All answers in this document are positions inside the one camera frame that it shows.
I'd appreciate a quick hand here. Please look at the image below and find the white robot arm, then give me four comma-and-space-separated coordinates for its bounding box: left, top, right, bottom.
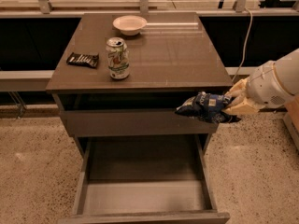
223, 49, 299, 115

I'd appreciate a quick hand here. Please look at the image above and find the blue chip bag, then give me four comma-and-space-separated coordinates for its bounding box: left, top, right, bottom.
175, 91, 241, 124

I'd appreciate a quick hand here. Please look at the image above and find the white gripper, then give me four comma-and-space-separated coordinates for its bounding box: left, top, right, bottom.
222, 60, 294, 115

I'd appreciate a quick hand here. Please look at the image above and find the black snack bar package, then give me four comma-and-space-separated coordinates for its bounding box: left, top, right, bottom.
66, 52, 99, 68

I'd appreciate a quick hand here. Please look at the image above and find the metal window railing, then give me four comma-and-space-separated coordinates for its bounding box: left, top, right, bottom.
0, 0, 299, 19

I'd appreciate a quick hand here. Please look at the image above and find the middle drawer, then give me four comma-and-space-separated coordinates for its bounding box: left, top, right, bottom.
61, 109, 218, 137

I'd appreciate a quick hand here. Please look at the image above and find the white cable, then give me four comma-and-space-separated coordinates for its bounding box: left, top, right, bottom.
231, 7, 254, 82

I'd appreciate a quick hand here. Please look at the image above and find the open bottom drawer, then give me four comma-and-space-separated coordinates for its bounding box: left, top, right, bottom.
58, 134, 230, 224

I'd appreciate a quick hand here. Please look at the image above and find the white bowl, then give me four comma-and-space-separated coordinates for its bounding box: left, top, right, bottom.
113, 15, 147, 35

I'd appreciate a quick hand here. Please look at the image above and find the green white soda can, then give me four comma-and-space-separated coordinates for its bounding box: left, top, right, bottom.
106, 37, 129, 79

